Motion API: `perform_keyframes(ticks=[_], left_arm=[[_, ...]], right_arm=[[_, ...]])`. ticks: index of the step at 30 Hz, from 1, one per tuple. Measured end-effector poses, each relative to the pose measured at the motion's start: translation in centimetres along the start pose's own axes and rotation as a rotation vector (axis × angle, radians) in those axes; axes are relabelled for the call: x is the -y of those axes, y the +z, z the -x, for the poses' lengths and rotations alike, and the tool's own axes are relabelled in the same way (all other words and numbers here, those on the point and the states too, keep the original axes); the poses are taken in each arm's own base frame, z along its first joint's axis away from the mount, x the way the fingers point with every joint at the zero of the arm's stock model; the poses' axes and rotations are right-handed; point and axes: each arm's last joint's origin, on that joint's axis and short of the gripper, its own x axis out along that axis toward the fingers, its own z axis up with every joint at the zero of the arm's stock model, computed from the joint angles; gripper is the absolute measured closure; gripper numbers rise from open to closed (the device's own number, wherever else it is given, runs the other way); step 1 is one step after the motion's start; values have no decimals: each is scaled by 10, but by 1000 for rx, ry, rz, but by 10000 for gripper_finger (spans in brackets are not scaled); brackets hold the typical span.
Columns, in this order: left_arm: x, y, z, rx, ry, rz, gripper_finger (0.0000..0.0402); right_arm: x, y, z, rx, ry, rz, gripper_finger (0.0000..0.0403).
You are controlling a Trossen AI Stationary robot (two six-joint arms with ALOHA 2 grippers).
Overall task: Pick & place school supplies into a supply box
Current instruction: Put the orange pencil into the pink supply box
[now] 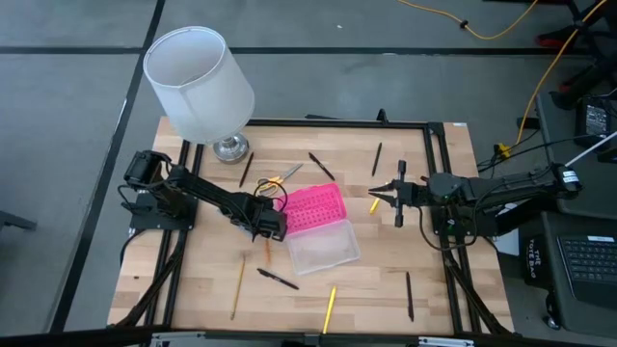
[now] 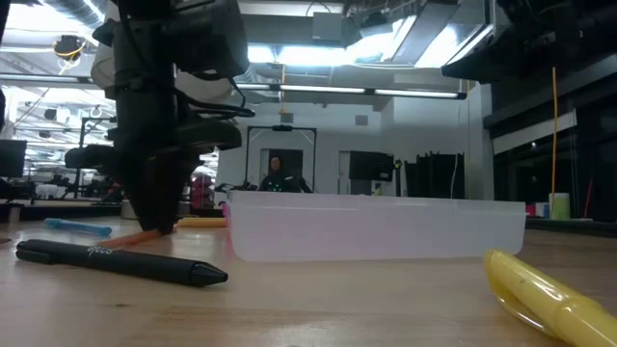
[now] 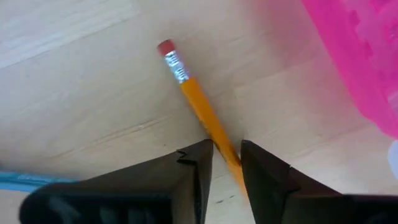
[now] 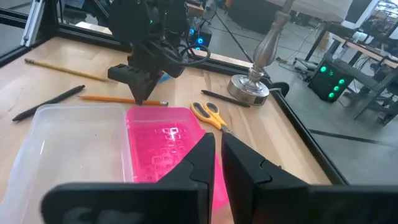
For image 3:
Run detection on clear pencil box pink lid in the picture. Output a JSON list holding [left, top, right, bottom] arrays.
[[300, 0, 398, 180]]

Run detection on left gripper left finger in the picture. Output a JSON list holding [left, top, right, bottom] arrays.
[[18, 139, 215, 224]]

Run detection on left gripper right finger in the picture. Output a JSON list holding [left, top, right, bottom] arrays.
[[241, 139, 398, 224]]

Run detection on orange pencil red eraser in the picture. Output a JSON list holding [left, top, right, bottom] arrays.
[[156, 39, 249, 200]]

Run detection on blue pen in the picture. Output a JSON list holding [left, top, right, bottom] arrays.
[[0, 169, 78, 192]]

